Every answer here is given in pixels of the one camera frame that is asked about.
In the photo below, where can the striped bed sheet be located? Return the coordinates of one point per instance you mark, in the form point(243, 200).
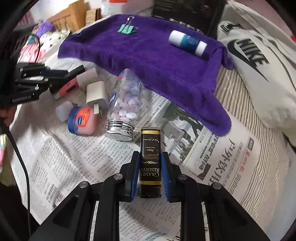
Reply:
point(270, 195)

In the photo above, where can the wooden box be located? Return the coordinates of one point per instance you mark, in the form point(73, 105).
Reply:
point(72, 18)

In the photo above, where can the white USB wall charger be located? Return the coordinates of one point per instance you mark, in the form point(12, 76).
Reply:
point(97, 97)

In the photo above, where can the pink Vaseline jar blue lid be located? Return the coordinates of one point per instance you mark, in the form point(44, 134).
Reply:
point(82, 121)

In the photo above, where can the small white eraser block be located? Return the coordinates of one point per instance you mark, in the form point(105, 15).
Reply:
point(63, 110)

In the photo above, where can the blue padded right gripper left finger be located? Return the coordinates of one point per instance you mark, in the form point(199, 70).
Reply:
point(131, 171)

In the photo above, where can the white Nike tote bag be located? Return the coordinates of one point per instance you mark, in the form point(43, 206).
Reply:
point(264, 56)

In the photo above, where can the black printed box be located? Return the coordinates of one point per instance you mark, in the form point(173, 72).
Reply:
point(200, 15)

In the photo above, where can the purple fleece towel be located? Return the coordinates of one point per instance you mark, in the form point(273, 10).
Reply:
point(187, 80)

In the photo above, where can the green binder clip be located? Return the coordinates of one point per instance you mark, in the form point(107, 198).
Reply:
point(127, 28)

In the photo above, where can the clear candy jar silver lid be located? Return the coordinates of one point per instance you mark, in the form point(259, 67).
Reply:
point(124, 106)

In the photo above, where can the newspaper sheet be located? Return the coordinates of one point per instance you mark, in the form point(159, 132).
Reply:
point(57, 160)

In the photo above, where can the pink highlighter pen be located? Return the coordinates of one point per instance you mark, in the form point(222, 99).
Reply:
point(80, 81)

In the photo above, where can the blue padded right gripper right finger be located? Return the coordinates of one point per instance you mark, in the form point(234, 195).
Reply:
point(168, 178)

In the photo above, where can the black gold Grand Reserve box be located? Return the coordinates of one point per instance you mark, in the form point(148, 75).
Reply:
point(150, 180)

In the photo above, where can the white blue roll-on bottle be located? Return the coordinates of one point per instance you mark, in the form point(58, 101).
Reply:
point(187, 43)

